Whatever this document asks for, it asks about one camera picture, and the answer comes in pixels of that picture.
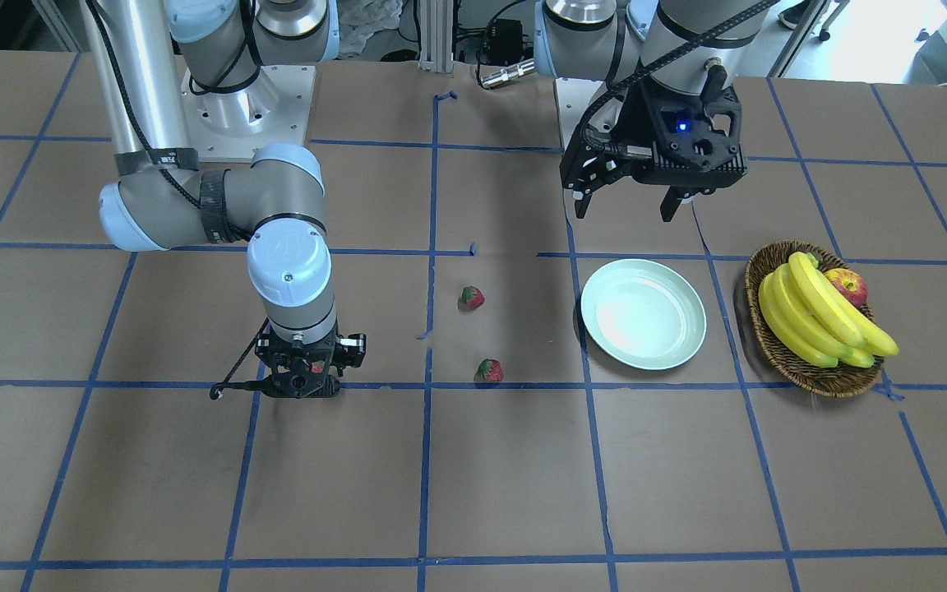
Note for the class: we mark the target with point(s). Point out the red yellow apple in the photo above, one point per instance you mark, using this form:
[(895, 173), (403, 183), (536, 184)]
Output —
[(849, 284)]

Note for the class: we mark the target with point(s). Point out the light green plate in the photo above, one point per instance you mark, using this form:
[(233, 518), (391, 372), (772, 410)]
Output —
[(643, 314)]

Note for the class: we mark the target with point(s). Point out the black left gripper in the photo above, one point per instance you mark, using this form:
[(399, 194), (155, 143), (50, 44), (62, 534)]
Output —
[(632, 123)]

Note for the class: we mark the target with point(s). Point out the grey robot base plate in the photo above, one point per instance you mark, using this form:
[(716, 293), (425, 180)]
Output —
[(230, 128)]

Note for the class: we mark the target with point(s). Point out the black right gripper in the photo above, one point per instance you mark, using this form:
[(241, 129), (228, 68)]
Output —
[(351, 346)]

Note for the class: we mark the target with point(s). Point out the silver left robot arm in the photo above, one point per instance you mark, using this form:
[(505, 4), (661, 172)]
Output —
[(692, 47)]

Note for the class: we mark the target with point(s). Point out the aluminium frame post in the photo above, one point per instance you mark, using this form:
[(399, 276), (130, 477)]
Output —
[(436, 32)]

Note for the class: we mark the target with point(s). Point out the yellow banana bunch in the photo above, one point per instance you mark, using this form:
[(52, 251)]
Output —
[(809, 315)]

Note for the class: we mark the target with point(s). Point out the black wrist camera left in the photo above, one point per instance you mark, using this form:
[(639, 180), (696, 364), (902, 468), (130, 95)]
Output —
[(696, 144)]

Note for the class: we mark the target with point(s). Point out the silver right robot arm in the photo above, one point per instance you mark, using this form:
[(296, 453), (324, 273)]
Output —
[(165, 198)]

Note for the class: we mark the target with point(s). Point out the silver cable connector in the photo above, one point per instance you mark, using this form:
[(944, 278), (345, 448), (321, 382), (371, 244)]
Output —
[(506, 75)]

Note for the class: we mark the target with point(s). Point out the brown wicker basket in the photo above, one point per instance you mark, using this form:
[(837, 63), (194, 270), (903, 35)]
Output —
[(761, 344)]

